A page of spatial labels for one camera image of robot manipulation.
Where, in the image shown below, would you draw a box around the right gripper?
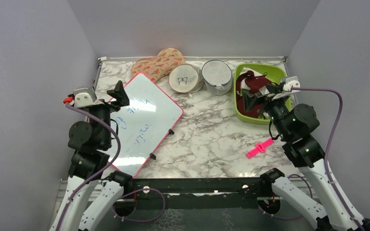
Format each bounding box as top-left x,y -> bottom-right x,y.
242,84 -> 290,139

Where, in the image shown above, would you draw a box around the grey mesh laundry bag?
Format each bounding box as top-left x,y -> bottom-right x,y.
201,60 -> 233,95

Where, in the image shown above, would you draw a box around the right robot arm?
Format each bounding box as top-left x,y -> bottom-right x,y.
242,87 -> 370,231

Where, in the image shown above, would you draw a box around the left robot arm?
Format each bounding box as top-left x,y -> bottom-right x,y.
50,81 -> 130,231

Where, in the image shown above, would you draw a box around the maroon bra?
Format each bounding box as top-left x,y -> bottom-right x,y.
235,68 -> 271,118

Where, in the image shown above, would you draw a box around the white garment in basin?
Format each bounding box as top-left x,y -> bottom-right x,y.
236,70 -> 271,96

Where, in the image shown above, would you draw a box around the green plastic basin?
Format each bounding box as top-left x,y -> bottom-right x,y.
233,63 -> 287,125

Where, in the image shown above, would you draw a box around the pink framed whiteboard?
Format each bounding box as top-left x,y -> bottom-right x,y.
106,73 -> 184,176

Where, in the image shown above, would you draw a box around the orange patterned pouch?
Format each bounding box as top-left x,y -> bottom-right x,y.
131,48 -> 185,82

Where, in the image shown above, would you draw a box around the pink plastic clip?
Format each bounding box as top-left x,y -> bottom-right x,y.
246,138 -> 274,159

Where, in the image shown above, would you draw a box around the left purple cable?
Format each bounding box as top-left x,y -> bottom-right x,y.
54,103 -> 167,231

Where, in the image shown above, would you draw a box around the purple cable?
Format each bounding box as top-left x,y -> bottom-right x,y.
257,87 -> 366,231
54,103 -> 167,231

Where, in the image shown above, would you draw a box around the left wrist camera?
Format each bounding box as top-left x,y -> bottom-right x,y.
63,87 -> 104,108

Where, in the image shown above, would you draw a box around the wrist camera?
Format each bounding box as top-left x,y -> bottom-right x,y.
63,87 -> 104,108
265,76 -> 301,100

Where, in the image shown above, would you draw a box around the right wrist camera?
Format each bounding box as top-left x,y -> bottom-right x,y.
265,76 -> 301,100

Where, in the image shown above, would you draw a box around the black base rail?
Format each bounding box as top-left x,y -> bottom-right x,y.
101,177 -> 291,211

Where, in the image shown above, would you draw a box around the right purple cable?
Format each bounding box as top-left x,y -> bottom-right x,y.
257,87 -> 366,231

